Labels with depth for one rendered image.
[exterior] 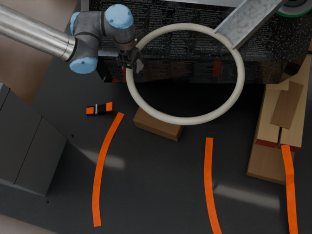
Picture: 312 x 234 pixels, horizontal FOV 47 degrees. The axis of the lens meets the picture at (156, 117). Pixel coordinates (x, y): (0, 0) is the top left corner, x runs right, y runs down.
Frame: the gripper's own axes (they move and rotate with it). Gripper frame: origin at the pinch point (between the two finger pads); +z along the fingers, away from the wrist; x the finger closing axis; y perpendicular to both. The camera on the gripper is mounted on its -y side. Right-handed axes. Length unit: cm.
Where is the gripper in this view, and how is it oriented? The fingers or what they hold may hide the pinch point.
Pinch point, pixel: (135, 65)
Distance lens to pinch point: 159.8
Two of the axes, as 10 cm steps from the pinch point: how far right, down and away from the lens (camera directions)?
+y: -3.6, 8.6, -3.6
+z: 0.9, 4.1, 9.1
